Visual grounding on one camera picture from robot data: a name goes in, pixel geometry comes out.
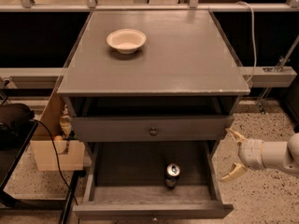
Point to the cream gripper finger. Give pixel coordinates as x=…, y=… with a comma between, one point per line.
x=238, y=169
x=238, y=137

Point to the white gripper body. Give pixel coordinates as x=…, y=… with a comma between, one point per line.
x=250, y=153

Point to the silver blue redbull can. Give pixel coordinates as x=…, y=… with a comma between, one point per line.
x=171, y=176

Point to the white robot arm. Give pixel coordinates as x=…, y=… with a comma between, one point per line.
x=281, y=155

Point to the round metal drawer knob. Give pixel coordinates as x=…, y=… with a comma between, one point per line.
x=153, y=132

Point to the grey wooden drawer cabinet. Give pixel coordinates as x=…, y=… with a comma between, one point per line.
x=183, y=69

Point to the grey open middle drawer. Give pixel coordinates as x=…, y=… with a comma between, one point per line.
x=126, y=181

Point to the grey top drawer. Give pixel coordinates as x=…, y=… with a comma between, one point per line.
x=136, y=129

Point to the white paper bowl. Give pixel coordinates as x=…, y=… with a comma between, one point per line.
x=126, y=41

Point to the cardboard box with items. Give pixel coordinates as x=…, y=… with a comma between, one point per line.
x=56, y=153

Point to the black side table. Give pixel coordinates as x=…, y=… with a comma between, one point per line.
x=9, y=159

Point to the dark round object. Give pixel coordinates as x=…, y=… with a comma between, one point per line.
x=13, y=116

